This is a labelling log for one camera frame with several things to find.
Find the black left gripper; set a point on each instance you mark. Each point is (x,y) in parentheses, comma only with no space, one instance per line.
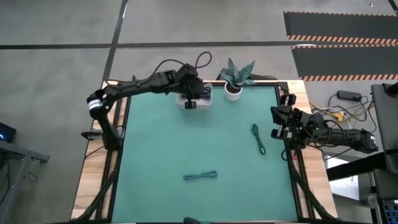
(191,84)

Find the wooden table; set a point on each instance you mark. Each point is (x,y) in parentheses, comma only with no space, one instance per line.
(90,174)

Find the white rectangular box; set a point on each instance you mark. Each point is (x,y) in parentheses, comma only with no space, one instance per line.
(178,104)

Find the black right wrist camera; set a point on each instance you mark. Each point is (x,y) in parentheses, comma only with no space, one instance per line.
(301,117)

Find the black metal beam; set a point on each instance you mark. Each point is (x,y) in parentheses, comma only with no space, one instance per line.
(354,168)

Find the green plant in white pot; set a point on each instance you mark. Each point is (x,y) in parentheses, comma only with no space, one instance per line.
(233,95)

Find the black monitor with blue light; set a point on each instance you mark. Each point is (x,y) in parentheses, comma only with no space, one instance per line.
(6,132)

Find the yellow power plug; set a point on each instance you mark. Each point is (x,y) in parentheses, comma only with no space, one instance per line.
(339,116)

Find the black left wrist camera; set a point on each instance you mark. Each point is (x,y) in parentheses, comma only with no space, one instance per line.
(190,104)

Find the black hazard-striped floor mat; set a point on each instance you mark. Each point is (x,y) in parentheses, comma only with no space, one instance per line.
(342,60)
(342,25)

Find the black side bracket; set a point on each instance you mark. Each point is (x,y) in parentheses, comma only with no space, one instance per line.
(91,135)

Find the black power brick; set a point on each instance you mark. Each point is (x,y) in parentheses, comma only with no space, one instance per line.
(349,95)

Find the grey metal desk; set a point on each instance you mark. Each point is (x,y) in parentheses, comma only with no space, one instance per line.
(18,152)

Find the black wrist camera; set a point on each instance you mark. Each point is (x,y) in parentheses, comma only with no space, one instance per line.
(190,104)
(301,117)

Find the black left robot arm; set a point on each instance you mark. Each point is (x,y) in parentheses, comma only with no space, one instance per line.
(136,85)

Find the white floor sheet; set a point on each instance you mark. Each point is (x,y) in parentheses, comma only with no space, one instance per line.
(342,186)

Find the teal table mat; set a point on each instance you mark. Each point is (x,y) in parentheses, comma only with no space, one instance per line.
(186,140)

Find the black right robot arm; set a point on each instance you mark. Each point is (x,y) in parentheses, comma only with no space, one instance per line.
(342,137)

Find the keyboard with coloured keys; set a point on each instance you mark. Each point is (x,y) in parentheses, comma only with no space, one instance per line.
(390,213)

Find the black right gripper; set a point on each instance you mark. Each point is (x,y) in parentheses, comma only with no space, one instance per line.
(281,116)

